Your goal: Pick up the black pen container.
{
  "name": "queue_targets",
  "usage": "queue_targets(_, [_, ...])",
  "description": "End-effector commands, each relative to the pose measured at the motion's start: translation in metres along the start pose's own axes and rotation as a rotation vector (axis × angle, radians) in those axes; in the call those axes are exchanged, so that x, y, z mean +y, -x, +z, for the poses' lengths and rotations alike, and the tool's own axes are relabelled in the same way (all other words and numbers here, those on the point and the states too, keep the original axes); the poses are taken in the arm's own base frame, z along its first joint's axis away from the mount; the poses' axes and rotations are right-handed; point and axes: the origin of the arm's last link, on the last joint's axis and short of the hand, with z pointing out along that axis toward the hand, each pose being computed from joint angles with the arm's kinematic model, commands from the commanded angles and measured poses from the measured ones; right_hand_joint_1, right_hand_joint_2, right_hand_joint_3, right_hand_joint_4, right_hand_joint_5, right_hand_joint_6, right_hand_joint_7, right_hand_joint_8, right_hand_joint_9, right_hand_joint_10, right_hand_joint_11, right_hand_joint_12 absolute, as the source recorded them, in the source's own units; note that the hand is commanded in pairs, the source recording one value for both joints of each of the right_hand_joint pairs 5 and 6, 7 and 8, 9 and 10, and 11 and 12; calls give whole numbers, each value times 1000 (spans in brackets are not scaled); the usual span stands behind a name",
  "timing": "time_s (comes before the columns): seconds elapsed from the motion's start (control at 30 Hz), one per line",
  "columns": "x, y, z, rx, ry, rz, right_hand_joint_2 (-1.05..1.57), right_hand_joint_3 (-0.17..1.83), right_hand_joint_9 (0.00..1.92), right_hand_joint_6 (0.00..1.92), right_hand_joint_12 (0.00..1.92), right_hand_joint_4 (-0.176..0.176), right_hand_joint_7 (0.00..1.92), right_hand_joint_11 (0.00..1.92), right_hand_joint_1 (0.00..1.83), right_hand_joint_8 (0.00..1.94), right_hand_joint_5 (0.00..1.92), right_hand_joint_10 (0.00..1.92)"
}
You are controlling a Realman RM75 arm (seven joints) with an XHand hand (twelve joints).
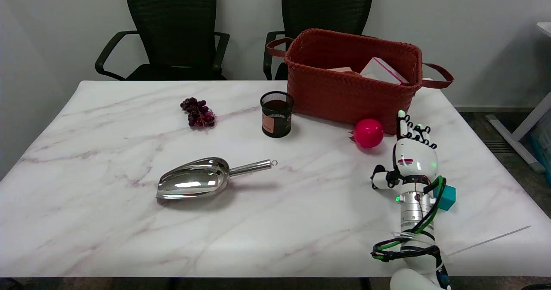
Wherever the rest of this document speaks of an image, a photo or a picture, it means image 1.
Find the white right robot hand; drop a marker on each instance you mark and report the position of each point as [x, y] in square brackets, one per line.
[414, 158]

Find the black mesh pen container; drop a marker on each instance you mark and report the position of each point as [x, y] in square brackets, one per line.
[277, 114]

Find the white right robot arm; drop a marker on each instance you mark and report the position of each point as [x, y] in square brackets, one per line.
[416, 221]

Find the teal cube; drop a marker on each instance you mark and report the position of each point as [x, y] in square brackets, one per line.
[447, 196]

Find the pink pomegranate toy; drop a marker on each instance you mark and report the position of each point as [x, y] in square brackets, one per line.
[368, 133]

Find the white pink-edged box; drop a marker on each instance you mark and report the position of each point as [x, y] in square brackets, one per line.
[382, 71]

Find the red woven basket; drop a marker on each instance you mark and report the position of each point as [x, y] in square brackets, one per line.
[344, 83]

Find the tan box in basket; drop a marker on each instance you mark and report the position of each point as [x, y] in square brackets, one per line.
[342, 70]

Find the black mesh office chair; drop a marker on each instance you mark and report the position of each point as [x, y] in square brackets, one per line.
[172, 36]
[318, 10]

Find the steel scoop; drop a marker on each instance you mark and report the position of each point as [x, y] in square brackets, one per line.
[200, 178]

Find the purple grape bunch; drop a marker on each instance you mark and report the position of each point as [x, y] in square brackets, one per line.
[198, 112]

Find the white desk leg frame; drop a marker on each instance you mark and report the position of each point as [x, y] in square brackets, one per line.
[518, 131]

